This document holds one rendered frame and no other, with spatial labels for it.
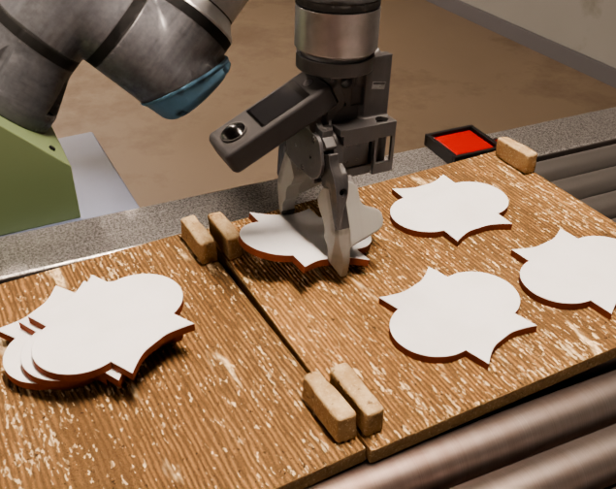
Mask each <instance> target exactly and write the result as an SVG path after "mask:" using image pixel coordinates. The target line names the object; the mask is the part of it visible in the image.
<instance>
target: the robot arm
mask: <svg viewBox="0 0 616 489"><path fill-rule="evenodd" d="M248 1H249V0H0V115H1V116H2V117H4V118H6V119H7V120H9V121H10V122H12V123H14V124H16V125H18V126H20V127H22V128H24V129H27V130H30V131H32V132H36V133H46V132H47V131H48V130H49V128H50V127H51V126H52V124H53V123H54V122H55V120H56V117H57V114H58V111H59V108H60V105H61V102H62V99H63V96H64V93H65V90H66V87H67V84H68V81H69V78H70V77H71V75H72V74H73V72H74V71H75V70H76V68H77V67H78V66H79V64H80V63H81V62H82V61H83V60H85V61H86V62H88V63H89V64H90V65H92V66H93V67H94V68H95V69H97V70H98V71H99V72H101V73H102V74H103V75H105V76H106V77H107V78H109V79H110V80H111V81H113V82H114V83H116V84H117V85H118V86H120V87H121V88H122V89H124V90H125V91H126V92H128V93H129V94H130V95H132V96H133V97H134V98H136V99H137V100H138V101H140V104H141V105H143V106H145V107H148V108H150V109H151V110H153V111H154V112H156V113H157V114H159V115H161V116H162V117H164V118H167V119H177V118H180V117H183V116H185V115H186V114H189V113H190V112H191V111H193V110H194V109H195V108H197V107H198V106H199V105H200V104H201V103H202V102H204V101H205V100H206V99H207V98H208V97H209V96H210V95H211V94H212V93H213V92H214V91H215V90H216V88H217V87H218V86H219V85H220V84H221V82H222V81H223V80H224V78H225V75H226V74H227V73H228V72H229V70H230V67H231V62H230V61H229V60H228V59H229V58H228V57H227V56H226V55H224V54H225V52H226V51H227V49H228V48H229V47H230V46H231V45H232V36H231V24H232V23H233V22H234V20H235V19H236V17H237V16H238V15H239V13H240V12H241V11H242V9H243V8H244V6H245V5H246V3H247V2H248ZM380 3H381V0H295V35H294V45H295V47H296V67H297V68H298V69H299V70H300V71H302V73H300V74H299V75H297V76H296V77H294V78H293V79H291V80H290V81H288V82H286V83H285V84H283V85H282V86H280V87H279V88H277V89H276V90H274V91H273V92H271V93H270V94H269V95H267V96H266V97H264V98H263V99H261V100H260V101H258V102H257V103H255V104H254V105H252V106H251V107H249V108H248V109H246V110H245V111H243V112H242V113H240V114H238V115H237V116H235V117H234V118H232V119H231V120H229V121H228V122H227V123H225V124H224V125H222V126H221V127H219V128H218V129H216V130H215V131H213V132H212V133H211V134H210V137H209V139H210V142H211V145H212V146H213V148H214V149H215V151H216V153H217V154H218V155H219V156H220V157H221V158H222V160H223V161H224V162H225V163H226V164H227V165H228V167H229V168H230V169H231V170H232V171H233V172H235V173H239V172H241V171H242V170H244V169H245V168H247V167H248V166H250V165H251V164H253V163H254V162H256V161H257V160H258V159H260V158H261V157H263V156H264V155H266V154H267V153H269V152H270V151H272V150H273V149H275V148H276V147H278V146H279V147H278V158H277V175H278V180H277V191H278V203H279V211H280V213H281V214H282V215H284V214H292V213H294V211H295V202H296V199H297V198H298V197H299V194H300V193H303V192H305V191H307V190H309V189H311V188H313V187H315V186H317V185H319V184H321V183H322V186H323V187H324V188H322V189H321V191H320V193H319V196H318V198H317V201H318V207H319V211H320V213H321V215H322V218H323V222H324V228H325V235H324V237H325V241H326V244H327V248H328V257H327V258H328V261H329V263H330V264H331V265H332V267H333V268H334V269H335V270H336V272H337V273H338V274H339V276H340V277H345V276H347V272H348V267H349V260H350V249H351V248H352V247H353V246H354V245H356V244H358V243H360V242H361V241H363V240H364V239H365V238H367V237H369V236H370V235H372V234H374V233H375V232H377V231H378V230H379V229H380V228H381V226H382V224H383V217H382V213H381V211H380V210H378V209H376V208H372V207H369V206H365V205H363V204H362V202H361V201H360V197H359V192H358V188H357V186H356V184H355V183H354V182H353V181H351V180H348V175H351V176H352V177H354V176H358V175H363V174H366V173H369V172H370V170H371V174H372V175H373V174H378V173H382V172H387V171H392V165H393V155H394V145H395V136H396V126H397V120H395V119H394V118H392V117H391V116H389V115H388V114H387V108H388V98H389V87H390V77H391V66H392V56H393V54H392V53H390V52H388V51H384V52H382V51H380V49H379V48H378V35H379V23H380V11H381V5H380ZM388 136H390V146H389V156H388V159H387V160H384V157H385V147H386V137H388Z"/></svg>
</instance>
